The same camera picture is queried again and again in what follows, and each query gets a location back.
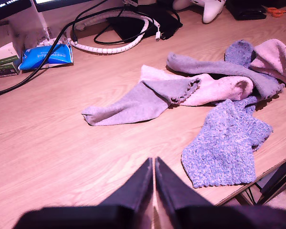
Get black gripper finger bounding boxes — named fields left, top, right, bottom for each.
left=154, top=156, right=215, bottom=213
left=100, top=156, right=154, bottom=212

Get grey sock with scalloped cuff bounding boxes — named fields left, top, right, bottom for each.
left=166, top=52, right=286, bottom=100
left=82, top=77, right=203, bottom=127

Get pink fluffy sock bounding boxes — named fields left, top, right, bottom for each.
left=249, top=38, right=286, bottom=88
left=139, top=64, right=254, bottom=107

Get blue plastic packet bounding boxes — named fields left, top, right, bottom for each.
left=18, top=43, right=74, bottom=72

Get black flat pad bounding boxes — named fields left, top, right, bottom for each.
left=106, top=4, right=184, bottom=43

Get green and white small box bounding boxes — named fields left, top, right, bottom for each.
left=0, top=62, right=21, bottom=79

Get white game controller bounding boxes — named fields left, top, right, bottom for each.
left=173, top=0, right=226, bottom=24

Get white box with green label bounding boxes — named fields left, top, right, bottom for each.
left=0, top=42, right=20, bottom=66

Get black case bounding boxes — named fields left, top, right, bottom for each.
left=225, top=0, right=267, bottom=21

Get black monitor with white screen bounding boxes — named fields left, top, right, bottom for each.
left=34, top=0, right=97, bottom=13

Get orange scissors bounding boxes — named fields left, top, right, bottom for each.
left=266, top=6, right=286, bottom=19

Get black monitor showing code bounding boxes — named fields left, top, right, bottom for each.
left=0, top=0, right=33, bottom=19

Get black metal frame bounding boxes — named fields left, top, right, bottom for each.
left=238, top=155, right=286, bottom=206

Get white spiral cable wrap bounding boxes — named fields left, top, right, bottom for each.
left=37, top=10, right=162, bottom=55

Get thin black cable loop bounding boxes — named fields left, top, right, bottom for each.
left=94, top=6, right=158, bottom=45

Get white upright post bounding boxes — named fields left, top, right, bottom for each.
left=30, top=0, right=51, bottom=45

